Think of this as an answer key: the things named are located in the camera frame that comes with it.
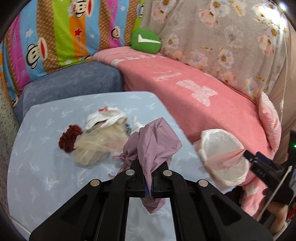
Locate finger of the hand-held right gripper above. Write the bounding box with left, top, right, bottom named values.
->
left=243, top=150, right=273, bottom=169

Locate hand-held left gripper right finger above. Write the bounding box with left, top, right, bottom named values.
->
left=151, top=162, right=274, bottom=241

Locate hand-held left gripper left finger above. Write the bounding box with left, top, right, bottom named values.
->
left=29, top=159, right=148, bottom=241

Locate mauve purple cloth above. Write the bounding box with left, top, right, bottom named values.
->
left=113, top=117, right=182, bottom=215

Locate pink printed pillow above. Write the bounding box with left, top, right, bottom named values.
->
left=258, top=93, right=282, bottom=152

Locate beige mesh bag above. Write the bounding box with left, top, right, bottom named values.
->
left=73, top=123, right=132, bottom=165

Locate white cloth with red print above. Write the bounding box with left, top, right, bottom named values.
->
left=84, top=107, right=127, bottom=130

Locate pink blanket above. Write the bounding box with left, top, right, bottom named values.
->
left=92, top=46, right=278, bottom=218

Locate dark red knitted scrunchie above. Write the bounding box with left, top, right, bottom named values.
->
left=59, top=124, right=84, bottom=153

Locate light blue patterned tablecloth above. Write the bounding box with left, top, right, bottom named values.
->
left=7, top=91, right=222, bottom=241

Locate blue-grey sofa cushion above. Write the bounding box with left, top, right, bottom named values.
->
left=13, top=61, right=125, bottom=121

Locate grey floral sofa cover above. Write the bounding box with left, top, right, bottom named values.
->
left=139, top=0, right=289, bottom=102

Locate green round cushion white tick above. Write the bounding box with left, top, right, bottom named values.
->
left=130, top=29, right=162, bottom=54

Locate striped monkey printed blanket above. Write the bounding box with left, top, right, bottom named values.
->
left=0, top=0, right=148, bottom=107

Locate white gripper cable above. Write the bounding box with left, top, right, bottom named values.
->
left=256, top=166, right=293, bottom=220

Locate thin white cord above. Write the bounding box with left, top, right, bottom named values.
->
left=279, top=5, right=289, bottom=127

